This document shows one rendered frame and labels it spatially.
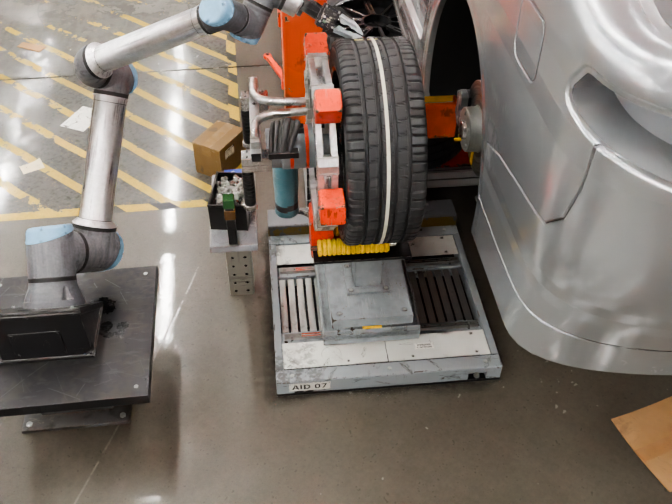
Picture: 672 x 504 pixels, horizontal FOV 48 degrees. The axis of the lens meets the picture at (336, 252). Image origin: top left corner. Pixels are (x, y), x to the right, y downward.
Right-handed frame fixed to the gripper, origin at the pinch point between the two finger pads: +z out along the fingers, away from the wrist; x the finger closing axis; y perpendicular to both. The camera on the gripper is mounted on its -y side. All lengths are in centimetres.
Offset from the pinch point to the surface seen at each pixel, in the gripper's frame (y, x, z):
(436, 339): -13, -86, 79
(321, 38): -8.4, -6.4, -9.0
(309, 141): 6.9, -35.9, 0.0
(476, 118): 1.9, -6.4, 46.3
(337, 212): 34, -47, 13
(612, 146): 106, 1, 39
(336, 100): 31.5, -19.1, -1.6
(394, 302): -13, -79, 57
